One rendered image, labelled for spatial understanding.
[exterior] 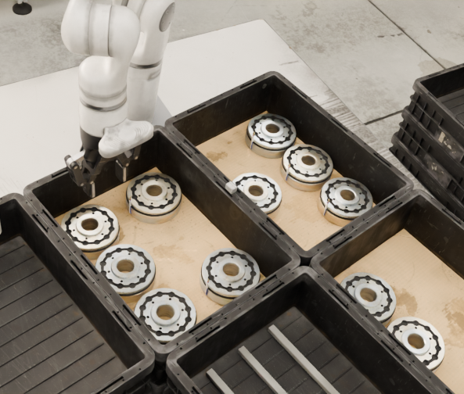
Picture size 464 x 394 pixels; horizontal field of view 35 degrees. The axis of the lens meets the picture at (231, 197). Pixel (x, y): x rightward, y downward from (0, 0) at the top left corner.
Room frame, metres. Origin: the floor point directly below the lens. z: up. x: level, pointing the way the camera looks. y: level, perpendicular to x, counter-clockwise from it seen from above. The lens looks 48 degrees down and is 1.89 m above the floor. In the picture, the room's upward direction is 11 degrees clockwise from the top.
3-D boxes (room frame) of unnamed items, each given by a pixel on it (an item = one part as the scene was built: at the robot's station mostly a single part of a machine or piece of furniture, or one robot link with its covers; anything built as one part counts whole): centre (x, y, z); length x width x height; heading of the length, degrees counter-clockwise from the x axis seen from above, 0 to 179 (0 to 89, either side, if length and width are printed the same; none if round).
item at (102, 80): (0.81, 0.21, 1.23); 0.09 x 0.07 x 0.15; 98
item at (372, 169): (0.99, -0.09, 0.87); 0.40 x 0.30 x 0.11; 49
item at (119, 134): (0.80, 0.20, 1.13); 0.11 x 0.09 x 0.06; 48
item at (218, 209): (0.77, 0.11, 0.87); 0.40 x 0.30 x 0.11; 49
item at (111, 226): (0.79, 0.24, 0.86); 0.10 x 0.10 x 0.01
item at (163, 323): (0.64, 0.07, 0.86); 0.05 x 0.05 x 0.01
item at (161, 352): (0.77, 0.11, 0.92); 0.40 x 0.30 x 0.02; 49
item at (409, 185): (0.99, -0.09, 0.92); 0.40 x 0.30 x 0.02; 49
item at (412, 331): (0.67, -0.35, 0.86); 0.05 x 0.05 x 0.01
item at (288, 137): (1.12, -0.06, 0.86); 0.10 x 0.10 x 0.01
